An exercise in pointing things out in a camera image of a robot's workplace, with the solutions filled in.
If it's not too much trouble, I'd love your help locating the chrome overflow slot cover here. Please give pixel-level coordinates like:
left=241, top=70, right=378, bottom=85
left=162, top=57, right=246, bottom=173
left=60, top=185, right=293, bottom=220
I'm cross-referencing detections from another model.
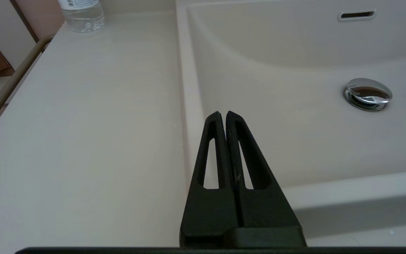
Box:
left=337, top=10, right=377, bottom=23

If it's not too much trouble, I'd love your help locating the chrome sink drain stopper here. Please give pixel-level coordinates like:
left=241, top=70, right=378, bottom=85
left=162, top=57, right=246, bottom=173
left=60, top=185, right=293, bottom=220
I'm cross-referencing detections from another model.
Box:
left=343, top=78, right=393, bottom=112

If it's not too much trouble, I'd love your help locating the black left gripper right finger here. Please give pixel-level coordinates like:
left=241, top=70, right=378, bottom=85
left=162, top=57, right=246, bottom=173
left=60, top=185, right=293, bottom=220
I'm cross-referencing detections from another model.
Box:
left=226, top=110, right=306, bottom=247

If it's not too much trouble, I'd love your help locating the clear capless water bottle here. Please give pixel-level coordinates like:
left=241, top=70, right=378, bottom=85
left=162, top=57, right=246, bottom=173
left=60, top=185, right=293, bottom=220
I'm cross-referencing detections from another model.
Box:
left=57, top=0, right=105, bottom=34

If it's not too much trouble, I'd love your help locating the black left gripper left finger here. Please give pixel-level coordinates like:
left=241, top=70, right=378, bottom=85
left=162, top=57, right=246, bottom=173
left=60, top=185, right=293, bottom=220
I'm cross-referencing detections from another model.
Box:
left=180, top=111, right=241, bottom=248

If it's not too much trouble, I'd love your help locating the beige ceramic sink basin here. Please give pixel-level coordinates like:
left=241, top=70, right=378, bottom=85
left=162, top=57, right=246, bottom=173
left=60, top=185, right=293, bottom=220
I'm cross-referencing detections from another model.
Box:
left=174, top=0, right=406, bottom=244

